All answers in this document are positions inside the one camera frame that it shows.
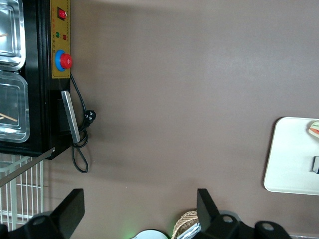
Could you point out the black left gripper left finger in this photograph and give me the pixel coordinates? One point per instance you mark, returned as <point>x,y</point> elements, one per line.
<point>69,214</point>

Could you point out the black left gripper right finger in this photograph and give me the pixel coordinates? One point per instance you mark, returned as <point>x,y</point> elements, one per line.
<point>207,211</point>

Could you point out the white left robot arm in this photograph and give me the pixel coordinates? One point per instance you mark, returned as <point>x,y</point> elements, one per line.
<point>152,234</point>

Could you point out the light wicker tray basket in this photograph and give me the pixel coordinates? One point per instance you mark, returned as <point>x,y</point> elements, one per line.
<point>185,219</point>

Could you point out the beige serving tray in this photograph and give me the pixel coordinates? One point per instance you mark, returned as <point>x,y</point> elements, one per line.
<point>289,159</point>

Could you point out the steel tray in machine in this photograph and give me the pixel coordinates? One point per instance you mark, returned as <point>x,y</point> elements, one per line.
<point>11,30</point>
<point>13,107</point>

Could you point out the wrapped triangle sandwich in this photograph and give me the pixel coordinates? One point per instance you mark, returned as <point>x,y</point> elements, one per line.
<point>314,129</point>

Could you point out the black sealing machine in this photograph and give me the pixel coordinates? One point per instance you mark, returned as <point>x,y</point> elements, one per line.
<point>42,74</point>

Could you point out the red emergency stop button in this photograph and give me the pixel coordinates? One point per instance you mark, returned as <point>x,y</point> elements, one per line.
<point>65,61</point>

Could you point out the red rocker switch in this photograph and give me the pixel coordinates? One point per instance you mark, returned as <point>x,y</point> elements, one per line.
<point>62,14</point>

